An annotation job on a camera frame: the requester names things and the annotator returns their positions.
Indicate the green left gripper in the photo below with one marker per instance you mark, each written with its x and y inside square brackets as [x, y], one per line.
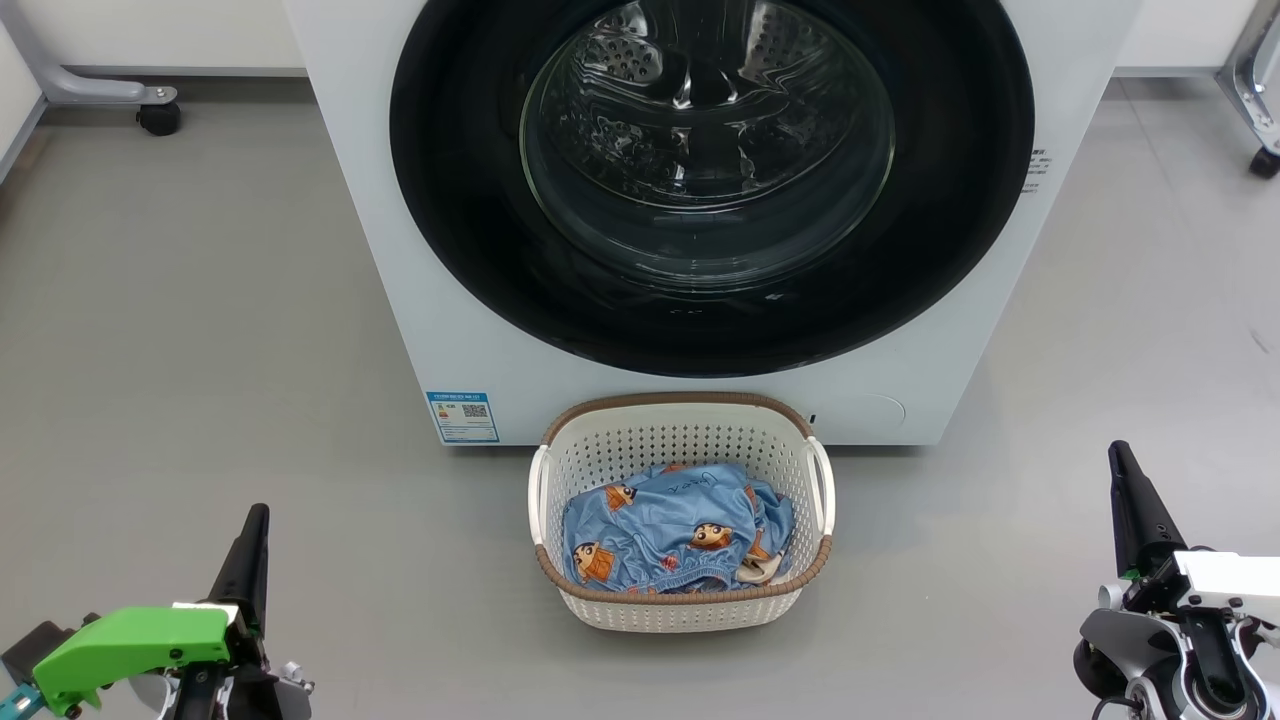
[130, 645]

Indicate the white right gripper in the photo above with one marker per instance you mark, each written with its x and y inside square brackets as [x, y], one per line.
[1230, 575]

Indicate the beige fabric garment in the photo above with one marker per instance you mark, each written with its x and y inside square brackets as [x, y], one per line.
[757, 570]

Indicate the blue cartoon print garment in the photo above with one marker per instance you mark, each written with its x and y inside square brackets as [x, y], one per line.
[660, 520]

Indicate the black-rimmed glass washer door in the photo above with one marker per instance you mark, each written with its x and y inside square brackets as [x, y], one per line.
[460, 200]

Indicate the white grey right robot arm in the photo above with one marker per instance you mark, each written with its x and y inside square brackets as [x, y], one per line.
[1130, 640]

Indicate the white front-load washing machine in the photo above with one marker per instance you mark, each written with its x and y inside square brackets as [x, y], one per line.
[480, 330]

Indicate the small printed text label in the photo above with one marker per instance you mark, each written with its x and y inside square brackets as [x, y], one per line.
[1036, 170]

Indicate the black caster wheel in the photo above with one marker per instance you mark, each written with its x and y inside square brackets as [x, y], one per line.
[160, 118]
[1266, 163]

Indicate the white basket with brown rim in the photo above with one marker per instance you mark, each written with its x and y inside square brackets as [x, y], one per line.
[680, 440]

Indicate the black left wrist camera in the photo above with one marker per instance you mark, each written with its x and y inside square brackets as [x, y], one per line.
[30, 650]

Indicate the grey metal frame leg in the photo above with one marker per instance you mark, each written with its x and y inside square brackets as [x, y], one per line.
[90, 88]
[1250, 70]

